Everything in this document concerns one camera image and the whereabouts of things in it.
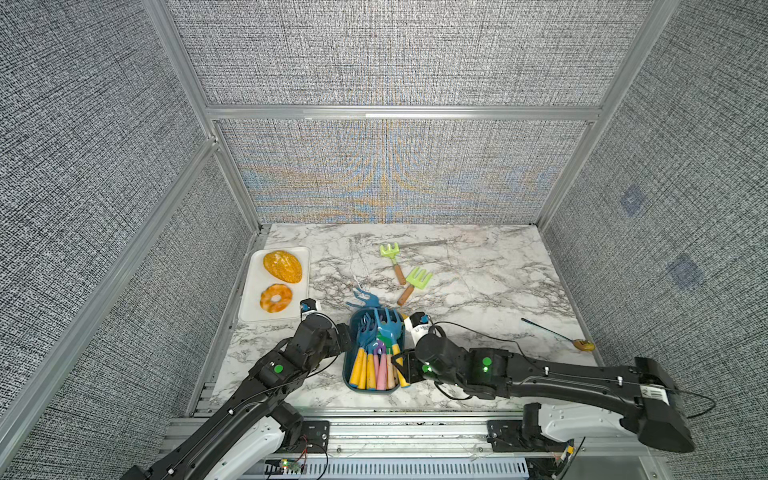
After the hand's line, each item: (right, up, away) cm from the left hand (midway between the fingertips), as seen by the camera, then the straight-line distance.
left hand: (342, 330), depth 79 cm
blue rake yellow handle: (+6, -10, +1) cm, 12 cm away
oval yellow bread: (-23, +16, +23) cm, 36 cm away
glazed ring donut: (-27, +7, +20) cm, 35 cm away
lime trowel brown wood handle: (+23, +11, +25) cm, 35 cm away
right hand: (+13, -4, -8) cm, 15 cm away
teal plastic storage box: (+2, -8, +4) cm, 10 cm away
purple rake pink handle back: (+10, -10, +3) cm, 15 cm away
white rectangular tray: (-26, +11, +25) cm, 37 cm away
